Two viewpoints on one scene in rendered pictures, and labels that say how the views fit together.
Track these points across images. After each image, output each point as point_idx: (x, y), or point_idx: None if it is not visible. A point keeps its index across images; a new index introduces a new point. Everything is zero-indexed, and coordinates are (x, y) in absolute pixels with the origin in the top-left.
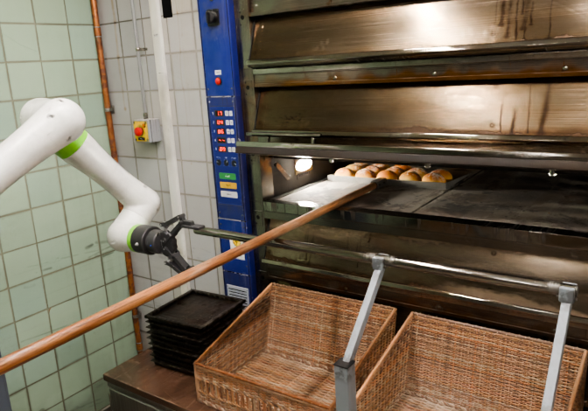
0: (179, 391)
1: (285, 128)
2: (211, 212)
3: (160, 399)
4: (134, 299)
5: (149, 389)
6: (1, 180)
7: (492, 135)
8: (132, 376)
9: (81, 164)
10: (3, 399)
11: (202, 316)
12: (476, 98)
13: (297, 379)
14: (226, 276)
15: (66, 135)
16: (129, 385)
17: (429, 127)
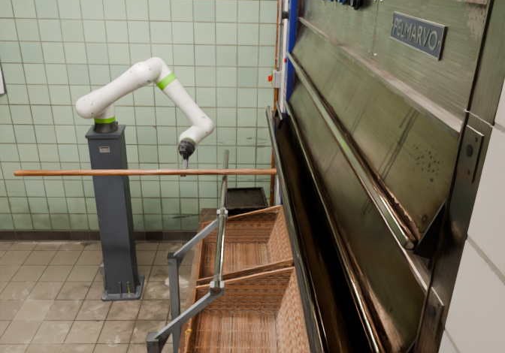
0: (207, 235)
1: (292, 107)
2: None
3: (197, 233)
4: (105, 171)
5: (201, 226)
6: (108, 97)
7: (309, 167)
8: (207, 216)
9: (167, 96)
10: (121, 191)
11: (237, 203)
12: (325, 133)
13: (250, 266)
14: (279, 188)
15: (135, 82)
16: (199, 219)
17: (309, 142)
